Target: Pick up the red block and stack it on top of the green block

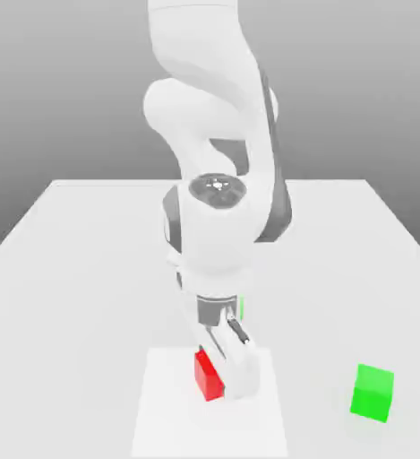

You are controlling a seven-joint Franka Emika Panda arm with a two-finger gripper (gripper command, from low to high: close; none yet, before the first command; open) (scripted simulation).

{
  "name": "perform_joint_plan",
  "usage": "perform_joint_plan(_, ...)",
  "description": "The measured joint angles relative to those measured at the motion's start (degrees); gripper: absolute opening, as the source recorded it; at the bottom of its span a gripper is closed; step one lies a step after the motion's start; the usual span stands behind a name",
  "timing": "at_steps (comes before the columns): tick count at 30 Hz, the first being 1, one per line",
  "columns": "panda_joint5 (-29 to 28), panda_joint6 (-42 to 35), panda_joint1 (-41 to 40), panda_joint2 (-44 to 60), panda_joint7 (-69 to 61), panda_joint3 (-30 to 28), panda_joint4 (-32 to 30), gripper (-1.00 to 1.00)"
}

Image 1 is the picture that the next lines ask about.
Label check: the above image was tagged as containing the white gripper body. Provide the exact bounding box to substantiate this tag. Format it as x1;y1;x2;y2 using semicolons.
193;317;261;401

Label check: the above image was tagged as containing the small red cube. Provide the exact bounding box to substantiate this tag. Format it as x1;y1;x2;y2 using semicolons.
193;350;226;403

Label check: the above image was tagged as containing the small green cube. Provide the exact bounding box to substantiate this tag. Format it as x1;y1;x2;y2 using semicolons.
349;362;395;424

